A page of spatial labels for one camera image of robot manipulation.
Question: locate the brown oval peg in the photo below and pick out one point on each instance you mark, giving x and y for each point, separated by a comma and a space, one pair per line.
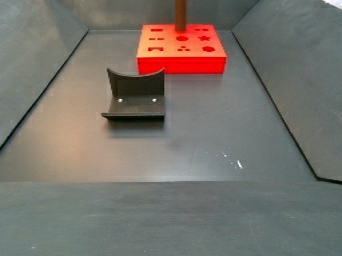
180, 15

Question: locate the black curved holder stand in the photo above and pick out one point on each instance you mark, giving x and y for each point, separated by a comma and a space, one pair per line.
136, 89

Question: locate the red shape sorter box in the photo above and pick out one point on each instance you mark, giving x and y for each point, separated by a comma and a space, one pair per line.
190, 52

